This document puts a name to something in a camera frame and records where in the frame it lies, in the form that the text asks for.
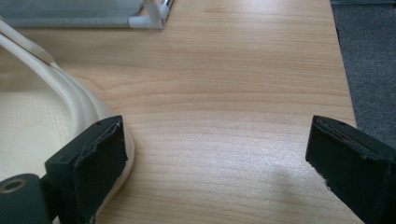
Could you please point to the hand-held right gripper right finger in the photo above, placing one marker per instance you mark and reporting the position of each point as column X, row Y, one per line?
column 358, row 168

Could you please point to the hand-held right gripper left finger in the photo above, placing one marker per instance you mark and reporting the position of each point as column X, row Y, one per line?
column 93, row 168

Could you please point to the cream plastic tray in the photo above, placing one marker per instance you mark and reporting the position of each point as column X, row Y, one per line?
column 34, row 124

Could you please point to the grey carpet mat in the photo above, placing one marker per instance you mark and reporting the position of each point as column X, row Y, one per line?
column 370, row 62

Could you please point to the grey rack with white frame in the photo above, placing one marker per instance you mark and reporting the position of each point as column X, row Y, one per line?
column 81, row 12

